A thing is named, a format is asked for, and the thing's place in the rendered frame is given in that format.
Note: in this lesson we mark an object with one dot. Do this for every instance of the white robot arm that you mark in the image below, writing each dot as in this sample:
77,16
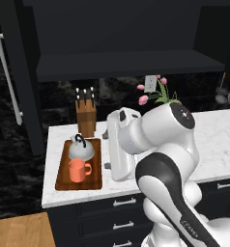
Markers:
171,138

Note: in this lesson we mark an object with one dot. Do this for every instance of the brown wooden tray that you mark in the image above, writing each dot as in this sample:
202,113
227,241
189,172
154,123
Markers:
63,180

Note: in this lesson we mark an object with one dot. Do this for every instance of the orange mug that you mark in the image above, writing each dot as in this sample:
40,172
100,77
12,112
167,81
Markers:
77,171

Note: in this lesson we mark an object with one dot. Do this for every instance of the dark drawer front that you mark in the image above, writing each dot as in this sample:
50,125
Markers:
94,226
94,242
210,191
94,205

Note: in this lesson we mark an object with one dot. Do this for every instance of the dark wall cabinet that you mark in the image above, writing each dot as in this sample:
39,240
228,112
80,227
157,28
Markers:
120,41

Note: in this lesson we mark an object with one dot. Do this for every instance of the wooden knife block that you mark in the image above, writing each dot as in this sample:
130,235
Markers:
86,122

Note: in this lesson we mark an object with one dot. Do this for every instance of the hanging metal ladle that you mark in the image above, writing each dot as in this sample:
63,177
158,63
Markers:
221,96

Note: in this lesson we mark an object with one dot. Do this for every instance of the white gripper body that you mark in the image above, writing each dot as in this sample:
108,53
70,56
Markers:
118,160

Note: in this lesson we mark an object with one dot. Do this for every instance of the pink flower plant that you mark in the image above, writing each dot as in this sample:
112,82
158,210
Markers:
163,95

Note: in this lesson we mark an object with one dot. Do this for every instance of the white wall socket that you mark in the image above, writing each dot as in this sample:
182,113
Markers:
150,84

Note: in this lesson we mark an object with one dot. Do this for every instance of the dark cabinet door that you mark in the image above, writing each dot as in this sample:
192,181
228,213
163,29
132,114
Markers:
22,80
218,35

